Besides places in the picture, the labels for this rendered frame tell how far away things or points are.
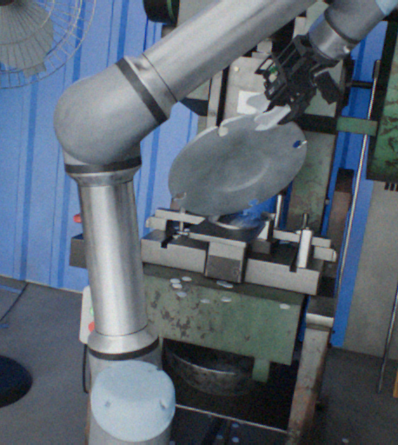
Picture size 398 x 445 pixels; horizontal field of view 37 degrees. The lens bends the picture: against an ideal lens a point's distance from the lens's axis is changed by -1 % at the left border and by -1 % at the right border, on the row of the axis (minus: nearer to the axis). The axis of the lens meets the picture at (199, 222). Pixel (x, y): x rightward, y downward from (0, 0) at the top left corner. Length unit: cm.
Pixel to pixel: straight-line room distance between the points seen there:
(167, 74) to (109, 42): 213
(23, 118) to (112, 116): 232
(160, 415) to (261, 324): 59
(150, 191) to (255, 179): 160
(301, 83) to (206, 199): 35
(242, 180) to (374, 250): 157
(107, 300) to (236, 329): 54
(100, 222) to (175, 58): 28
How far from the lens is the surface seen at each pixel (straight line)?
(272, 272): 146
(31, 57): 193
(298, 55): 102
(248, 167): 123
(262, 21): 77
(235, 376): 156
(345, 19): 97
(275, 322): 140
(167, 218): 162
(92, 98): 76
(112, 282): 93
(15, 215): 318
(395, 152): 129
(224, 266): 144
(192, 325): 144
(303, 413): 141
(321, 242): 156
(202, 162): 116
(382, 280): 280
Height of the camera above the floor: 109
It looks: 13 degrees down
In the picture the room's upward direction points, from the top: 7 degrees clockwise
